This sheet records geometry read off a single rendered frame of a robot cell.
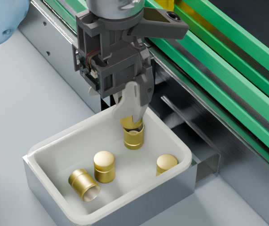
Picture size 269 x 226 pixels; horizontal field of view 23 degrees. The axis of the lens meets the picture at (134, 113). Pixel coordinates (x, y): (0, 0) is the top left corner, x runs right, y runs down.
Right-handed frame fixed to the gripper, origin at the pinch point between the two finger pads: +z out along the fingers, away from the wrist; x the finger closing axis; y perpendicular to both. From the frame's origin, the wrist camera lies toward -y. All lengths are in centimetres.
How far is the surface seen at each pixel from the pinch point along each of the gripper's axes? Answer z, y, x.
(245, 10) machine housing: 3.3, -33.0, -9.5
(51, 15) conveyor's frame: 3.8, -4.0, -30.2
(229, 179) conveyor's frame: 15.0, -11.5, 11.6
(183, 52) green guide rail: 0.0, -14.1, -4.7
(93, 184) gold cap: 11.4, 8.5, 1.5
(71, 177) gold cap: 11.9, 10.4, -2.0
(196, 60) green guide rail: -0.6, -14.0, -1.4
